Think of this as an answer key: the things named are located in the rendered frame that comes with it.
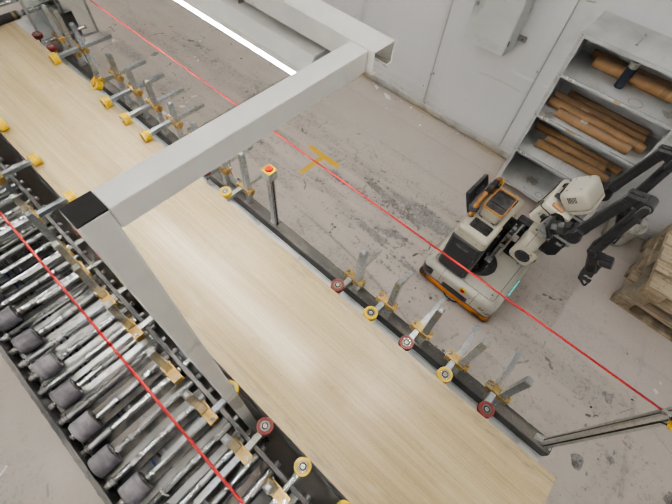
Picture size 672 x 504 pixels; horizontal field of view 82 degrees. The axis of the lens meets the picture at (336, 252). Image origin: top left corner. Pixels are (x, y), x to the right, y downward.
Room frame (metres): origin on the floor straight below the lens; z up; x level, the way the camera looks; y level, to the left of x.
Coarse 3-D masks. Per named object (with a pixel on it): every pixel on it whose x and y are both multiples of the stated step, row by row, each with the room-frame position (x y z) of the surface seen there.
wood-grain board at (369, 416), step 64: (0, 64) 2.66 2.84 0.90; (64, 64) 2.75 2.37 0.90; (64, 128) 2.04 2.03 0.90; (128, 128) 2.11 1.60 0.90; (192, 192) 1.59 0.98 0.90; (192, 256) 1.12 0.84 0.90; (256, 256) 1.17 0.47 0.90; (192, 320) 0.73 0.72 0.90; (256, 320) 0.77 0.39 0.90; (320, 320) 0.81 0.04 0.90; (256, 384) 0.44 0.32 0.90; (320, 384) 0.47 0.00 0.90; (384, 384) 0.51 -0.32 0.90; (320, 448) 0.19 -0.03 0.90; (384, 448) 0.22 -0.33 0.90; (448, 448) 0.25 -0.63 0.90; (512, 448) 0.28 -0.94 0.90
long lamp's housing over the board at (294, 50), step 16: (192, 0) 1.11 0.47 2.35; (208, 0) 1.09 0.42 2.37; (224, 0) 1.07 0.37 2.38; (208, 16) 1.07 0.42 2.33; (224, 16) 1.04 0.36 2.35; (240, 16) 1.01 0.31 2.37; (256, 16) 1.01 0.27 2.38; (240, 32) 0.99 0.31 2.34; (256, 32) 0.97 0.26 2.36; (272, 32) 0.95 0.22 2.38; (288, 32) 0.95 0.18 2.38; (272, 48) 0.93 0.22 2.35; (288, 48) 0.91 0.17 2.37; (304, 48) 0.89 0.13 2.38; (320, 48) 0.90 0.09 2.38; (288, 64) 0.89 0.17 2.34; (304, 64) 0.86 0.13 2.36
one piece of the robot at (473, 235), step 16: (480, 208) 1.82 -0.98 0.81; (512, 208) 1.85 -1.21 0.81; (464, 224) 1.66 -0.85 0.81; (480, 224) 1.67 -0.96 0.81; (512, 224) 1.71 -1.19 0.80; (448, 240) 1.68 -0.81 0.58; (464, 240) 1.62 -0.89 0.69; (480, 240) 1.55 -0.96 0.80; (496, 240) 1.67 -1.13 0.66; (464, 256) 1.57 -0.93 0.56; (480, 256) 1.55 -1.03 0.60; (464, 272) 1.53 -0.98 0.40
